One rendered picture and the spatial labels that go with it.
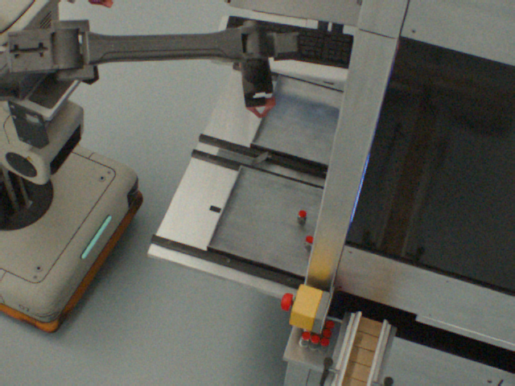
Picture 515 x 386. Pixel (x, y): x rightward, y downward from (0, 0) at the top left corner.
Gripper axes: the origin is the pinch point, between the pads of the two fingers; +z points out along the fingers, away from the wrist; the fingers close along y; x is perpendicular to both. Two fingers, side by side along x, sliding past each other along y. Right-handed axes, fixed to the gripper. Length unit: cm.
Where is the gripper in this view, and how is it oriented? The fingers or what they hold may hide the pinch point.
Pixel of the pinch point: (258, 98)
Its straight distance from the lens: 192.4
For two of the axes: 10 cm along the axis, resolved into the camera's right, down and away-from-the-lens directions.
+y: -1.2, -8.5, 5.1
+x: -9.9, 1.4, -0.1
